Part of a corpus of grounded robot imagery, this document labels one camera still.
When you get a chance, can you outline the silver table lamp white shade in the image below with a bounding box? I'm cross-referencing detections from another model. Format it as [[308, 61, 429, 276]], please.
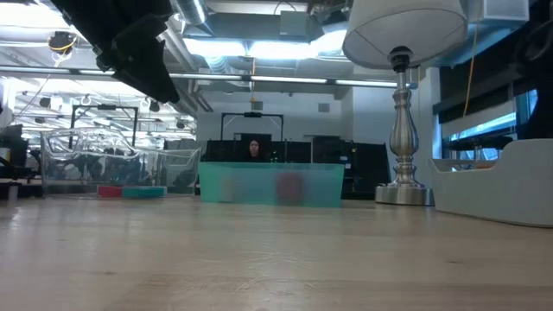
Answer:
[[341, 0, 469, 207]]

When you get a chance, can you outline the black ceiling cable reel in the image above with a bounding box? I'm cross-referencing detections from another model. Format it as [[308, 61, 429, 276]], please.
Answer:
[[46, 29, 79, 56]]

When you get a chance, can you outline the red plastic frame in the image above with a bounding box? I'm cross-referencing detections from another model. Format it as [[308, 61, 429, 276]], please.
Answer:
[[96, 185, 124, 200]]

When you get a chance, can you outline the black gantry frame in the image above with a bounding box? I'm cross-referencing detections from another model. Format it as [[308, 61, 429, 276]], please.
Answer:
[[70, 104, 140, 150], [219, 111, 285, 142]]

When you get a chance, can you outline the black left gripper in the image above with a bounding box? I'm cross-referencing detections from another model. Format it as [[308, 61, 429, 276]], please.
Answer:
[[51, 0, 181, 105]]

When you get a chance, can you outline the yellow hanging cable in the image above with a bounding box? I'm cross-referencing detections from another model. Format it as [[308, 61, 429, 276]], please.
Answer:
[[461, 0, 481, 118]]

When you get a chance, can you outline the person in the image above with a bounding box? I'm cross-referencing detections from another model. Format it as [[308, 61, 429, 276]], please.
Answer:
[[245, 137, 265, 163]]

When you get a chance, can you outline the black monitor row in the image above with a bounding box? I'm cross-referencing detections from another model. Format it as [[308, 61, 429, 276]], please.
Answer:
[[204, 132, 392, 200]]

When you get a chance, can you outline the grey ceiling box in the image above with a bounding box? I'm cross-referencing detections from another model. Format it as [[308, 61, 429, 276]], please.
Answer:
[[278, 10, 309, 38]]

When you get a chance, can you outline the teal patterned tile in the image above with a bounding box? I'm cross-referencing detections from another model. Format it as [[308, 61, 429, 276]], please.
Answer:
[[122, 186, 168, 200]]

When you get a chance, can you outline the white ceiling unit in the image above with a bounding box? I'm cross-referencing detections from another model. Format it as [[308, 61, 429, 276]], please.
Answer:
[[467, 0, 531, 23]]

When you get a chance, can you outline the black window table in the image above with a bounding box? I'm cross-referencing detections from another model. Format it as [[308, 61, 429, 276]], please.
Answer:
[[446, 134, 514, 162]]

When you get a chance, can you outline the grey plastic bin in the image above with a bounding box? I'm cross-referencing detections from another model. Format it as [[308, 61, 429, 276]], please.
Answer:
[[429, 137, 553, 229]]

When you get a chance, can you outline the clear plastic bin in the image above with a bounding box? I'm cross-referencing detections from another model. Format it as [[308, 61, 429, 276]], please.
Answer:
[[40, 126, 203, 200]]

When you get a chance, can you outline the translucent green plastic bin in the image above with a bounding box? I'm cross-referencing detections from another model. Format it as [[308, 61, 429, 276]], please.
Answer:
[[197, 161, 346, 209]]

